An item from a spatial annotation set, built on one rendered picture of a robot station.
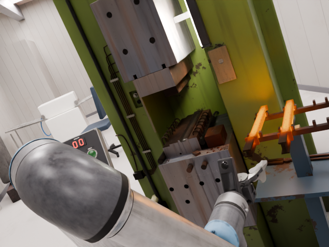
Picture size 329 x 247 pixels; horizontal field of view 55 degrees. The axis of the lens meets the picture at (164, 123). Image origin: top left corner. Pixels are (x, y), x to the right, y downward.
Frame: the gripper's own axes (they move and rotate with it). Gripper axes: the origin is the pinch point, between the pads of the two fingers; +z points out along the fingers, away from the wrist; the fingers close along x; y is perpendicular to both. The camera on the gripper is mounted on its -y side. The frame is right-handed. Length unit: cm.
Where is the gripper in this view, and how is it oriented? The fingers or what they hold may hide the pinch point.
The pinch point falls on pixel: (244, 161)
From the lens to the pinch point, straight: 110.6
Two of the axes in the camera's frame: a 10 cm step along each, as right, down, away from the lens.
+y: 3.8, 8.9, 2.6
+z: 3.9, -4.1, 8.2
